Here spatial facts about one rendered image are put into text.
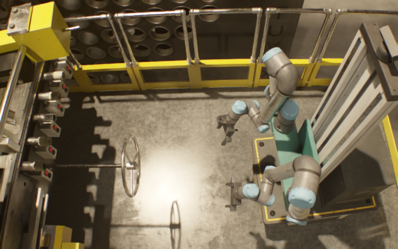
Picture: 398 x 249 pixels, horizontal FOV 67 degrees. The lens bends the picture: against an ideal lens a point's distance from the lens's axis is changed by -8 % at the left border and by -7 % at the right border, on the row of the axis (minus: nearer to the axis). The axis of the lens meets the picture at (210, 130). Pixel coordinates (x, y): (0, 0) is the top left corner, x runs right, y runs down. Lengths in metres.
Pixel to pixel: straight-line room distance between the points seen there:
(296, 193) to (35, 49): 1.11
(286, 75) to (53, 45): 1.11
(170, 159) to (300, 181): 1.67
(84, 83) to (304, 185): 2.43
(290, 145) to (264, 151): 0.43
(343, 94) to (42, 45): 1.33
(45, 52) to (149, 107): 2.19
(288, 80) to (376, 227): 1.74
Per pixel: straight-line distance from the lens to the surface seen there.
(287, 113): 2.02
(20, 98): 2.48
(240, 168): 2.84
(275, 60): 1.71
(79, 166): 2.11
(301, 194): 1.42
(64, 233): 2.39
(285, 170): 1.64
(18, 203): 2.35
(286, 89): 1.70
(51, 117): 2.33
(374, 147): 2.23
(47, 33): 0.99
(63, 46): 1.02
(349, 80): 1.60
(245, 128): 2.99
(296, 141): 2.20
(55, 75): 2.51
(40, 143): 2.28
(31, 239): 2.37
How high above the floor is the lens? 2.70
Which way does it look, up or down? 65 degrees down
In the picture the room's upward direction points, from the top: 4 degrees counter-clockwise
